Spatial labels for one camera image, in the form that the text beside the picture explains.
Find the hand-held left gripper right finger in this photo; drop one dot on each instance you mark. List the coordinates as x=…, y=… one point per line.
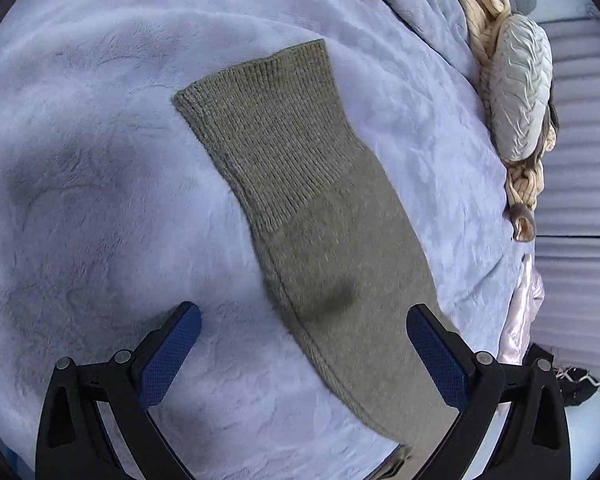
x=437, y=355

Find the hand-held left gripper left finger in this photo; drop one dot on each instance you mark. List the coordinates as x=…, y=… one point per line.
x=169, y=355

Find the olive green knit sweater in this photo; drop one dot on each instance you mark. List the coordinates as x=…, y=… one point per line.
x=310, y=210

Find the pink satin cloth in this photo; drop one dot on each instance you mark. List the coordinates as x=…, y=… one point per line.
x=522, y=310

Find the lavender plush blanket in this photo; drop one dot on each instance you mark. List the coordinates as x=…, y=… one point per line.
x=105, y=160

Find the grey ribbed headboard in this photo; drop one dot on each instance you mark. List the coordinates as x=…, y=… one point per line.
x=585, y=185

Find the white leaf-textured cushion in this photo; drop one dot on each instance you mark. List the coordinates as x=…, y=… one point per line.
x=520, y=90

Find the cream knotted pillow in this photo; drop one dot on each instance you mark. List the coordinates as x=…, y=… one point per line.
x=480, y=10

